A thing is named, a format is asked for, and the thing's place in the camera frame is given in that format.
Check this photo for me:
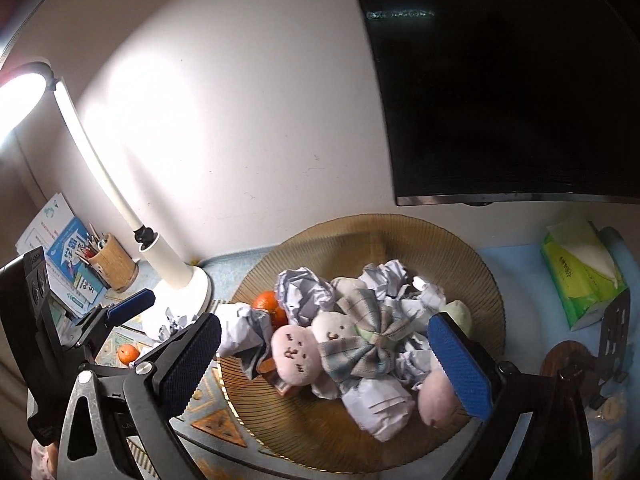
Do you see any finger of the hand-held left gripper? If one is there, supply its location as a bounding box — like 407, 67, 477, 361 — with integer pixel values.
62, 288, 157, 350

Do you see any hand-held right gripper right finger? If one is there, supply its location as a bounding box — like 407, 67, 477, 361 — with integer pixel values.
427, 311, 593, 480

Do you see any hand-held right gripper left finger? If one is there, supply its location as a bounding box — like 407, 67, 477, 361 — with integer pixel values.
57, 311, 222, 480

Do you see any white paper ball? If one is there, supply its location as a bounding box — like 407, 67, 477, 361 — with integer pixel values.
400, 285, 447, 322
359, 259, 426, 302
395, 335, 442, 392
276, 267, 336, 329
159, 309, 198, 343

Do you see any paper ball grey inside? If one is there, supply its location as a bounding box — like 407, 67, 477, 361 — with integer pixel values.
215, 302, 275, 377

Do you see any red snack packet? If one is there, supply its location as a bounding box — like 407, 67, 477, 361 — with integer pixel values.
256, 356, 293, 397

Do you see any ruled paper ball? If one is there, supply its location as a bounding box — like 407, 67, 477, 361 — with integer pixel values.
341, 377, 416, 442

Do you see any pastel plush toy plaid bow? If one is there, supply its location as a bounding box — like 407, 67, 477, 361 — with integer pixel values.
270, 275, 473, 429

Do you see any amber ribbed glass plate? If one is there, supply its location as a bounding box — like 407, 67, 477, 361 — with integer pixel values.
216, 214, 506, 474

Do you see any bamboo pen holder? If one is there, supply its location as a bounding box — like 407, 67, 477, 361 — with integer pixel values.
89, 234, 140, 292

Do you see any white desk lamp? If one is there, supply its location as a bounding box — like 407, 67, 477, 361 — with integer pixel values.
0, 61, 215, 322

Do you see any patterned woven table mat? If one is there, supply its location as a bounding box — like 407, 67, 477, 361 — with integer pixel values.
92, 247, 351, 480

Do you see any blue workbook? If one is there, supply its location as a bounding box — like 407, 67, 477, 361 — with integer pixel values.
45, 217, 108, 307

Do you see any bunch of pens and pencils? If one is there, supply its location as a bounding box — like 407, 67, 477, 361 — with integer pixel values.
74, 222, 108, 262

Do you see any brown round coaster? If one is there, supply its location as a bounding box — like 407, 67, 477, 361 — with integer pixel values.
540, 341, 601, 392

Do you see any white workbook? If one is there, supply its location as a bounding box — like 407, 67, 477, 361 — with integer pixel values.
15, 192, 76, 257

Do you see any light blue desk pad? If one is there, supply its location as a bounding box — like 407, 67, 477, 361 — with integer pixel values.
475, 242, 640, 480

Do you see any green tissue pack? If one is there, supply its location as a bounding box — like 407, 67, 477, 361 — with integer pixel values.
541, 220, 630, 332

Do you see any black perforated metal stand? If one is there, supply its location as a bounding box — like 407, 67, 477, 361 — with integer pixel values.
587, 287, 632, 411

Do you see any black monitor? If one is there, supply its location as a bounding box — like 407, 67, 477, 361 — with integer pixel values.
346, 0, 640, 207

